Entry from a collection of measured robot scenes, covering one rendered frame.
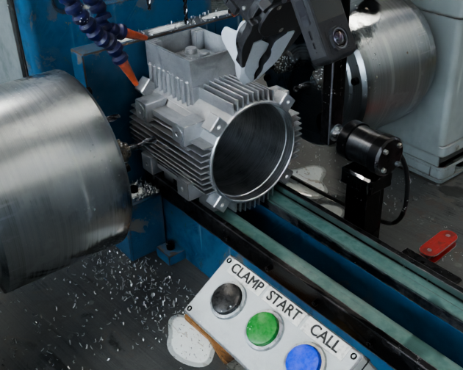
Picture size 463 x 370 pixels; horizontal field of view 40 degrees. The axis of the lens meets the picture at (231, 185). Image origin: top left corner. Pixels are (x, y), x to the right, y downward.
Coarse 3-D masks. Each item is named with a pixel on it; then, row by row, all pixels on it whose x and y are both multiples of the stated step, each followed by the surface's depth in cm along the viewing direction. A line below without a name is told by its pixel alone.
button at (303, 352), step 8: (304, 344) 52; (296, 352) 52; (304, 352) 51; (312, 352) 51; (288, 360) 52; (296, 360) 51; (304, 360) 51; (312, 360) 51; (320, 360) 51; (288, 368) 51; (296, 368) 51; (304, 368) 51; (312, 368) 50
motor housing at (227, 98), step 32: (224, 96) 89; (256, 96) 89; (160, 128) 94; (224, 128) 87; (256, 128) 103; (288, 128) 96; (160, 160) 97; (192, 160) 89; (224, 160) 105; (256, 160) 102; (288, 160) 98; (224, 192) 95; (256, 192) 97
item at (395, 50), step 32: (352, 0) 106; (384, 0) 107; (352, 32) 100; (384, 32) 103; (416, 32) 106; (288, 64) 110; (352, 64) 100; (384, 64) 102; (416, 64) 106; (320, 96) 108; (352, 96) 103; (384, 96) 104; (416, 96) 110; (320, 128) 110
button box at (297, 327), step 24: (240, 264) 60; (216, 288) 59; (240, 288) 58; (264, 288) 57; (192, 312) 60; (216, 312) 58; (240, 312) 57; (288, 312) 55; (216, 336) 57; (240, 336) 56; (288, 336) 54; (312, 336) 53; (336, 336) 52; (240, 360) 55; (264, 360) 53; (336, 360) 51; (360, 360) 50
